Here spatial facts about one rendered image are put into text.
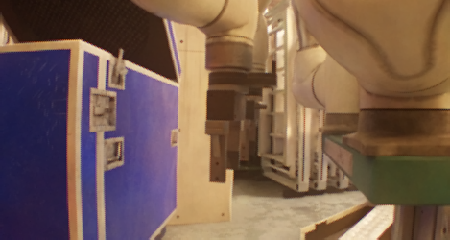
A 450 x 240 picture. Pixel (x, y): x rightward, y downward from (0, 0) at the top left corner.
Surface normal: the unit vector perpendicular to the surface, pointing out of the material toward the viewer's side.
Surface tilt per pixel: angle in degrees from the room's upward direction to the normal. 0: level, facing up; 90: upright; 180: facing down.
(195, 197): 90
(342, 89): 90
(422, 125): 85
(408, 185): 90
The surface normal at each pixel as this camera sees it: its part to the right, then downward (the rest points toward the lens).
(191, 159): 0.26, 0.00
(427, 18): 0.02, 0.79
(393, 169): -0.21, -0.01
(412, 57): -0.04, 0.91
